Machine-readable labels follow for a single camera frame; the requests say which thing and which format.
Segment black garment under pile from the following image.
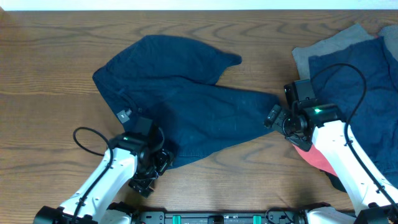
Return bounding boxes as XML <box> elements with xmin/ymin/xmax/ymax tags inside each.
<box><xmin>325</xmin><ymin>172</ymin><xmax>346</xmax><ymax>193</ymax></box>

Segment dark navy blue shorts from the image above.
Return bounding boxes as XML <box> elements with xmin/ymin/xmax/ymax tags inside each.
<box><xmin>93</xmin><ymin>35</ymin><xmax>279</xmax><ymax>168</ymax></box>

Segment grey garment on pile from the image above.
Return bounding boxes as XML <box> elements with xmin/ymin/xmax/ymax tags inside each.
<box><xmin>292</xmin><ymin>24</ymin><xmax>397</xmax><ymax>80</ymax></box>

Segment navy blue garment on pile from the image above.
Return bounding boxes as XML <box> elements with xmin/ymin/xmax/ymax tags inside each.
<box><xmin>308</xmin><ymin>37</ymin><xmax>397</xmax><ymax>186</ymax></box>

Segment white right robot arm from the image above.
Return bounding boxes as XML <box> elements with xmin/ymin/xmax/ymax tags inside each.
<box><xmin>264</xmin><ymin>102</ymin><xmax>397</xmax><ymax>223</ymax></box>

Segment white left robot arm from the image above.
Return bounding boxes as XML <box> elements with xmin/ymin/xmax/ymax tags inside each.
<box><xmin>33</xmin><ymin>133</ymin><xmax>174</xmax><ymax>224</ymax></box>

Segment red garment on pile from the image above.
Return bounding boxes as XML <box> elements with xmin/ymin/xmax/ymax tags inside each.
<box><xmin>294</xmin><ymin>145</ymin><xmax>337</xmax><ymax>176</ymax></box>

